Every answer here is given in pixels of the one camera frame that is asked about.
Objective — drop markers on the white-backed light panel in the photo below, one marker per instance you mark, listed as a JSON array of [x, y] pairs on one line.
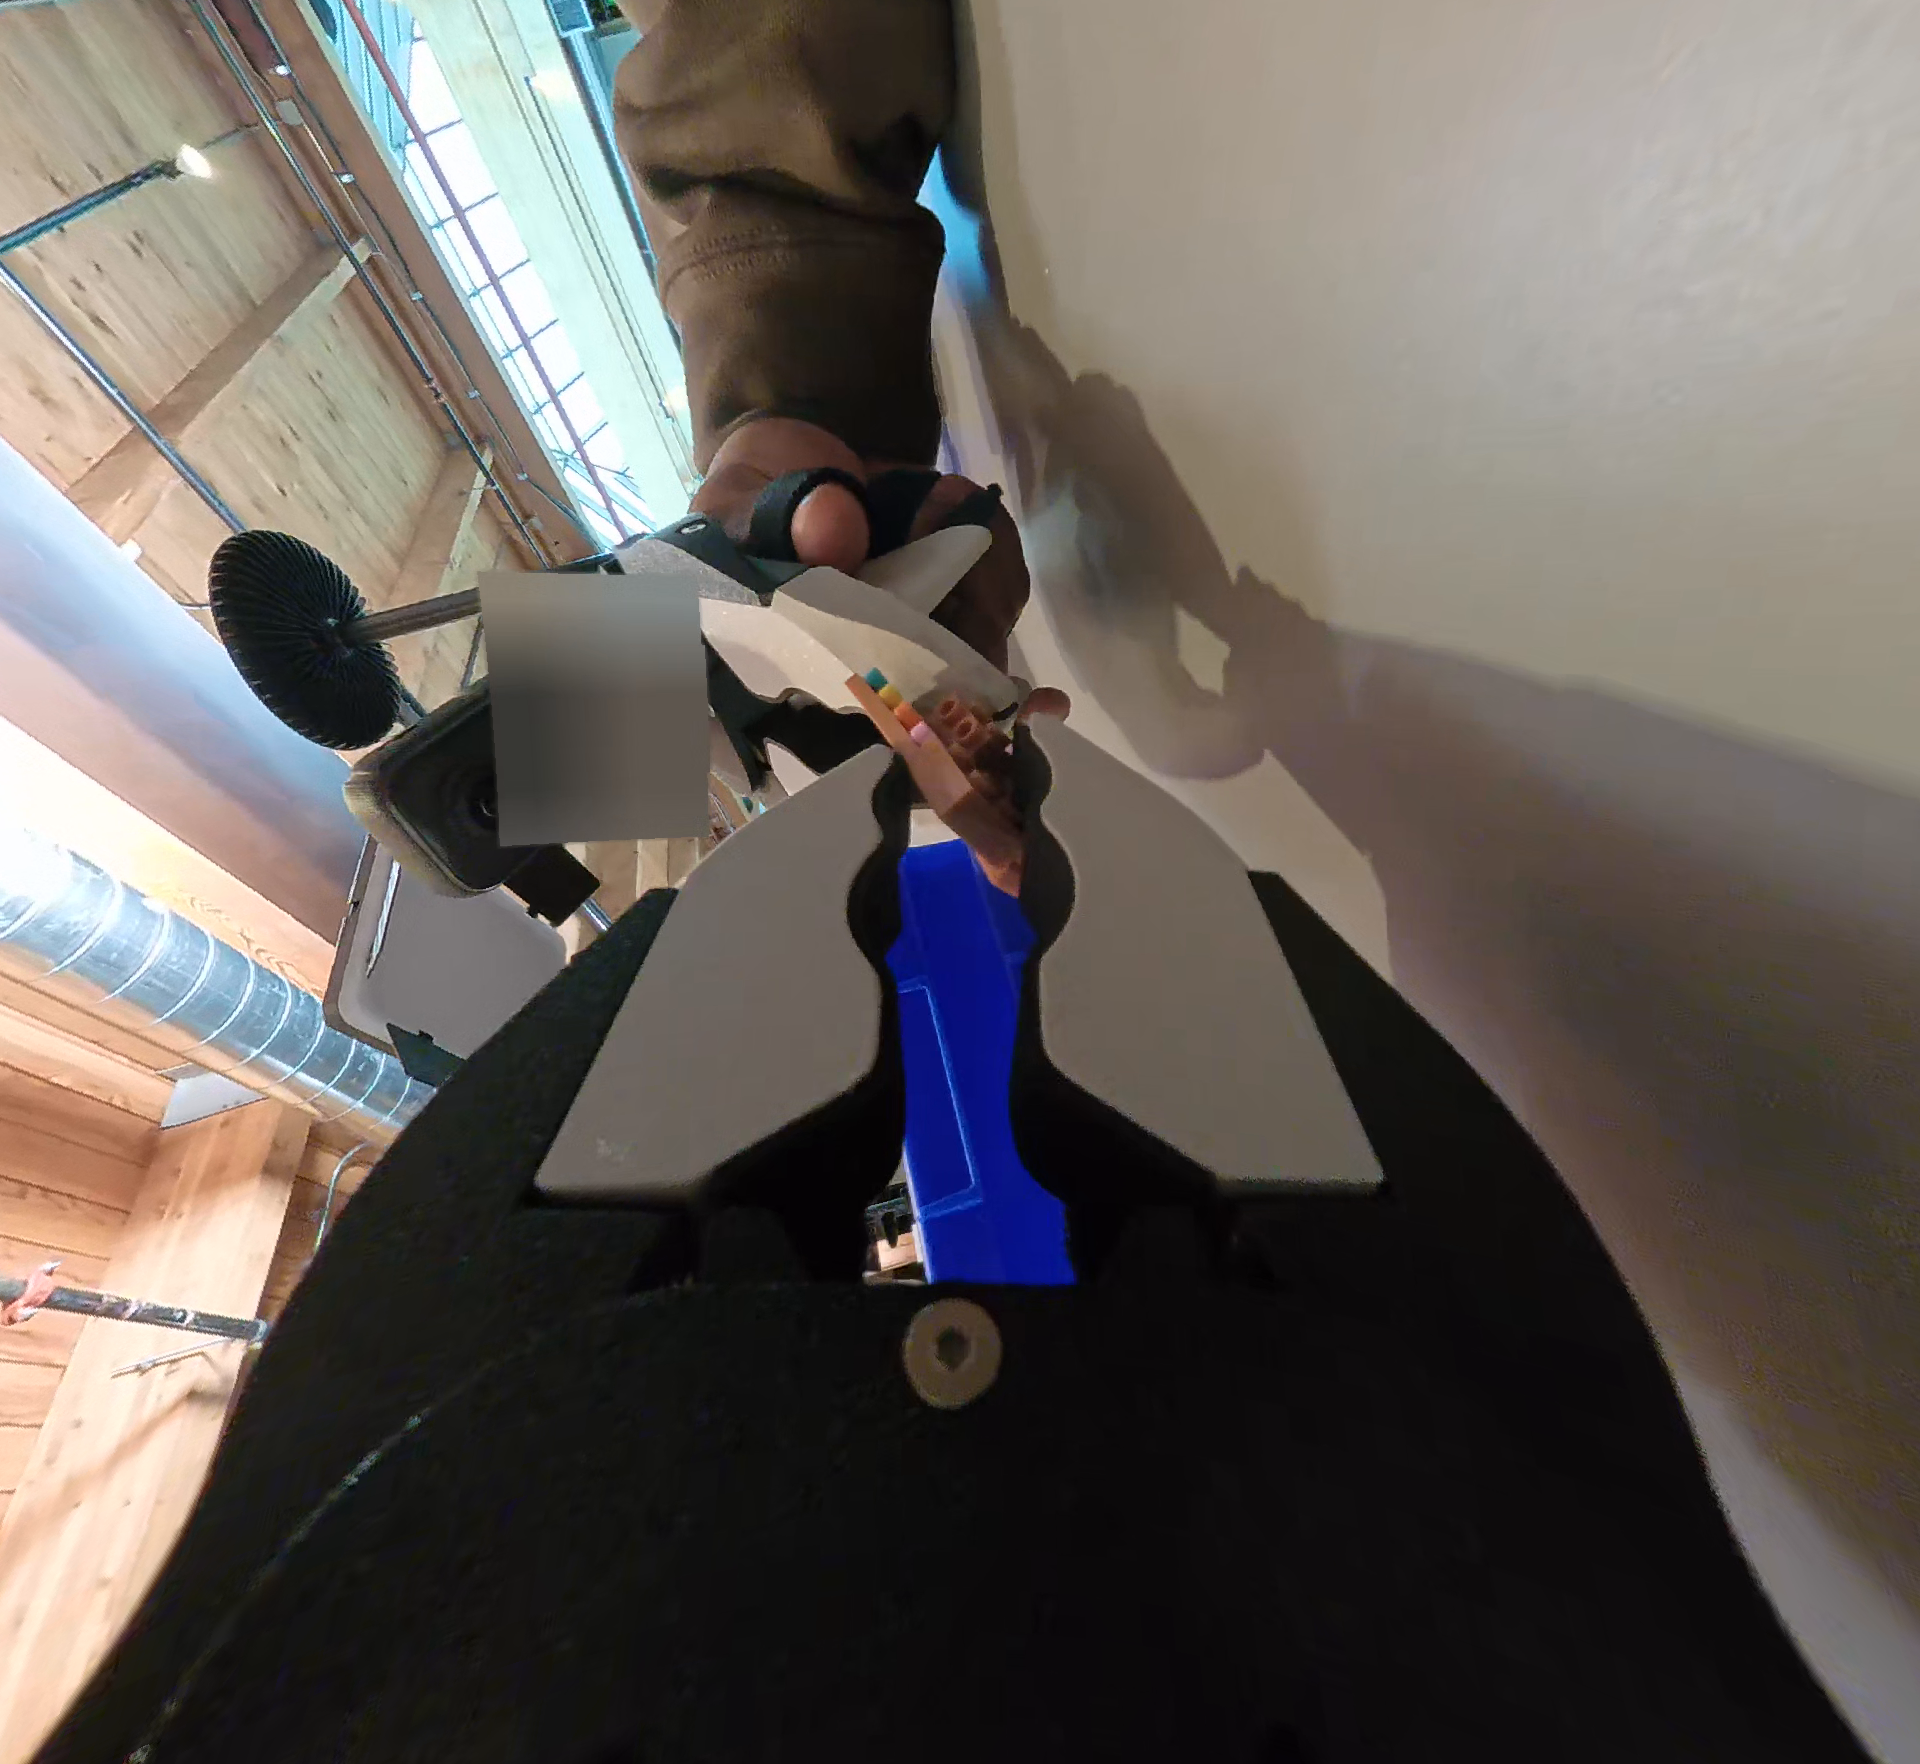
[[450, 969]]

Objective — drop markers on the brick chunk with coloured studs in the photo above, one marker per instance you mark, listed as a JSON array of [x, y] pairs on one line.
[[974, 805]]

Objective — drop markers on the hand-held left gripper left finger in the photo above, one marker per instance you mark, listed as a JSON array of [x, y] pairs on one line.
[[721, 1028]]

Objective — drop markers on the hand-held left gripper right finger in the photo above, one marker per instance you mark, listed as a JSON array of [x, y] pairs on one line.
[[1201, 1028]]

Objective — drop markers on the blue plastic bin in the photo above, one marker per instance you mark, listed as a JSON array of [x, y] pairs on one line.
[[960, 1045]]

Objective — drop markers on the person's right forearm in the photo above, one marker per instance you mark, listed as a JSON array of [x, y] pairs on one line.
[[781, 145]]

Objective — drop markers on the black floor lamp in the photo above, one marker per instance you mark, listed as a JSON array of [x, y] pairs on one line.
[[308, 639]]

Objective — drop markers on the silver air duct with grille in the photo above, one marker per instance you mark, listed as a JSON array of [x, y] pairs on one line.
[[151, 963]]

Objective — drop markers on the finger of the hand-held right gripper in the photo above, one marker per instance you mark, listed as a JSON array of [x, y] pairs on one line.
[[900, 639], [759, 655]]

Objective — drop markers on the person's right hand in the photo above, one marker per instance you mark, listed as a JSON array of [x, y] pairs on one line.
[[824, 527]]

